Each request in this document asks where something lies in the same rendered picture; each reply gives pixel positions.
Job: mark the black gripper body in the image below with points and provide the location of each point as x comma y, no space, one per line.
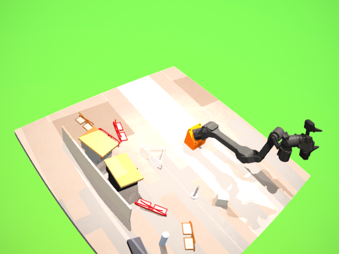
309,126

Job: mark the grey flat panel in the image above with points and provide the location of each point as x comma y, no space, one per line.
102,182

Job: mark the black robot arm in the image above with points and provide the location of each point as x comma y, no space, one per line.
247,155

